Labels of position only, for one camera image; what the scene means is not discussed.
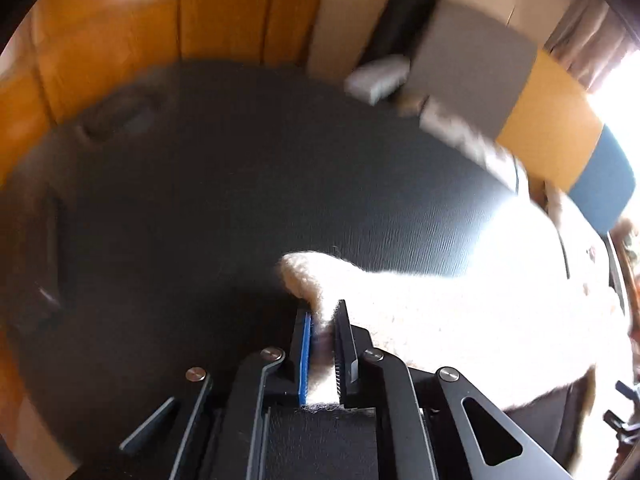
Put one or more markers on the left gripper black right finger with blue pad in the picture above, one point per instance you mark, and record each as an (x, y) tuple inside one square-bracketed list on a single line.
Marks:
[(431, 425)]

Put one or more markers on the beige window curtain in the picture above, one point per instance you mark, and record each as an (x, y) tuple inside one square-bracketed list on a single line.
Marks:
[(589, 41)]

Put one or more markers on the cream knitted sweater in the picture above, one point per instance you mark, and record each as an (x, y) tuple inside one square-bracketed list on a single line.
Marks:
[(514, 342)]

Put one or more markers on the zebra print pillow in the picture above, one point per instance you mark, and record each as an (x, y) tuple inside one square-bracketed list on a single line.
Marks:
[(454, 131)]

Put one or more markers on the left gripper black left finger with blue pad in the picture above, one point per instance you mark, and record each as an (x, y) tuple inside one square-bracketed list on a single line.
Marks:
[(219, 430)]

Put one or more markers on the black leather ottoman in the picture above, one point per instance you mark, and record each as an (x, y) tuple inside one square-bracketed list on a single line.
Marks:
[(144, 238)]

